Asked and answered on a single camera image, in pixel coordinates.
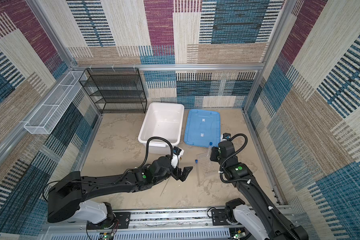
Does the blue-capped test tube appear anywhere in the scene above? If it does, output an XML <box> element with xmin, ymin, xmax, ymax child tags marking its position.
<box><xmin>195</xmin><ymin>159</ymin><xmax>201</xmax><ymax>187</ymax></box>
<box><xmin>206</xmin><ymin>142</ymin><xmax>213</xmax><ymax>160</ymax></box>

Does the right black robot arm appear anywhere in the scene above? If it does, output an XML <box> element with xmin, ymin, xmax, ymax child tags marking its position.
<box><xmin>210</xmin><ymin>133</ymin><xmax>309</xmax><ymax>240</ymax></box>

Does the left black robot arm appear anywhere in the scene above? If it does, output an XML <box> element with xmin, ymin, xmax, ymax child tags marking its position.
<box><xmin>43</xmin><ymin>137</ymin><xmax>193</xmax><ymax>224</ymax></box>

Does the clear test tube rack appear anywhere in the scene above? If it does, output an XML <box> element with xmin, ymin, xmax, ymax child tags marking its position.
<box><xmin>197</xmin><ymin>153</ymin><xmax>219</xmax><ymax>178</ymax></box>

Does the blue plastic lid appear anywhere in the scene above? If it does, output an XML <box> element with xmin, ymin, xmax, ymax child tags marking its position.
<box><xmin>184</xmin><ymin>109</ymin><xmax>221</xmax><ymax>148</ymax></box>

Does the white plastic bin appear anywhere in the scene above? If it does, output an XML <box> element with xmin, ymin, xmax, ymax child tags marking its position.
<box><xmin>138</xmin><ymin>102</ymin><xmax>185</xmax><ymax>147</ymax></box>

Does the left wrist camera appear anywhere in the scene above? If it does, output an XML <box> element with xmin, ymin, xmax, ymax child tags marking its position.
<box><xmin>171</xmin><ymin>146</ymin><xmax>184</xmax><ymax>169</ymax></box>

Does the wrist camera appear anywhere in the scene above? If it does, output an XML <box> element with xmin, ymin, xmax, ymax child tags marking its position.
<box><xmin>171</xmin><ymin>146</ymin><xmax>184</xmax><ymax>169</ymax></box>
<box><xmin>221</xmin><ymin>133</ymin><xmax>231</xmax><ymax>142</ymax></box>

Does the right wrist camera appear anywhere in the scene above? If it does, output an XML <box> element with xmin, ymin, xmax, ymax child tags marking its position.
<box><xmin>221</xmin><ymin>133</ymin><xmax>231</xmax><ymax>142</ymax></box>

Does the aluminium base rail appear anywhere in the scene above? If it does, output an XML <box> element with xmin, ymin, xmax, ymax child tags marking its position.
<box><xmin>41</xmin><ymin>205</ymin><xmax>295</xmax><ymax>240</ymax></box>

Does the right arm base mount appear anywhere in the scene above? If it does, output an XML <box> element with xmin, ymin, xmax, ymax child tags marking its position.
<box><xmin>207</xmin><ymin>205</ymin><xmax>257</xmax><ymax>227</ymax></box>

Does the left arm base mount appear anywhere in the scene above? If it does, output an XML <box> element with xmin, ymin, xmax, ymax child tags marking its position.
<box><xmin>87</xmin><ymin>212</ymin><xmax>131</xmax><ymax>231</ymax></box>

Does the black wire shelf rack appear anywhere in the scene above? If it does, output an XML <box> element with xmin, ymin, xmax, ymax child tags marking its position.
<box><xmin>79</xmin><ymin>68</ymin><xmax>147</xmax><ymax>114</ymax></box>

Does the white wire wall basket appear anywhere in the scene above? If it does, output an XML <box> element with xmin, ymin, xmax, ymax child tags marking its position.
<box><xmin>24</xmin><ymin>71</ymin><xmax>83</xmax><ymax>135</ymax></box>

